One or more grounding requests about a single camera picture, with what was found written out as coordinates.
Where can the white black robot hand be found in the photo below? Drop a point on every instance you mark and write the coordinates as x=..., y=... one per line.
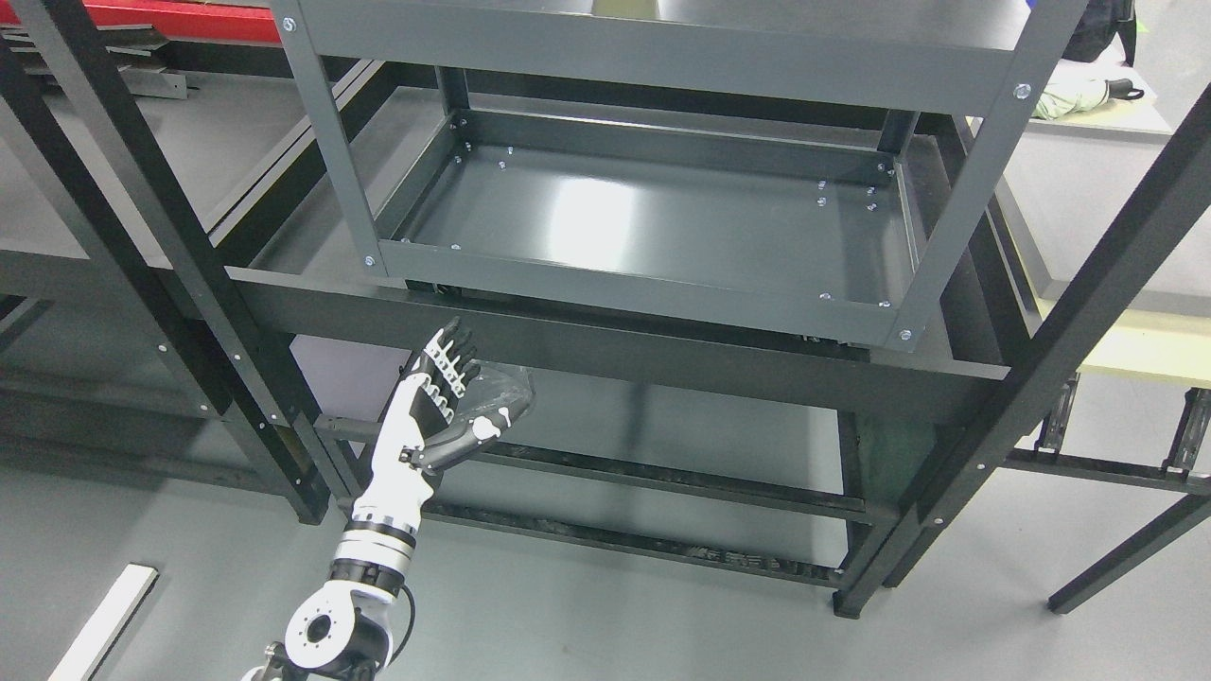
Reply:
x=422, y=433

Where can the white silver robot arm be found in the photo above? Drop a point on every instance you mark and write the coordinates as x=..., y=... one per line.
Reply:
x=357, y=624

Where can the black metal shelf rack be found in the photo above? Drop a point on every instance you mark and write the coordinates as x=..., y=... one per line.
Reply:
x=182, y=301

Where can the grey metal shelf unit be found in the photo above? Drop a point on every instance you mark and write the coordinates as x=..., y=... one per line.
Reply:
x=727, y=223

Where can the red metal beam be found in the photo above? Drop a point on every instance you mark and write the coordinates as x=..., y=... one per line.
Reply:
x=219, y=22

